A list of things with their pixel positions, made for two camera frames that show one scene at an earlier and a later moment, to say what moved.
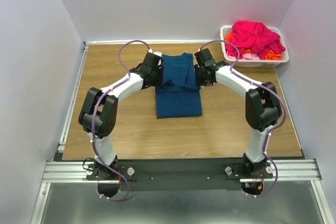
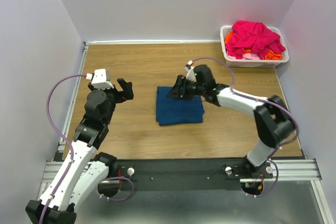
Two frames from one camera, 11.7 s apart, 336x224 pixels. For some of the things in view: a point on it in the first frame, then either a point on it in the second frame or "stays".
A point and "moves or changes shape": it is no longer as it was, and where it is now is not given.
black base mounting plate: [180, 175] stays
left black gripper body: [158, 76] -> [117, 96]
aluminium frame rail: [283, 170] stays
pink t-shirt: [254, 36] stays
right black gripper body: [199, 77] -> [192, 88]
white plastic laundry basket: [254, 63] stays
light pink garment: [246, 55] stays
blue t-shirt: [179, 96] moves or changes shape
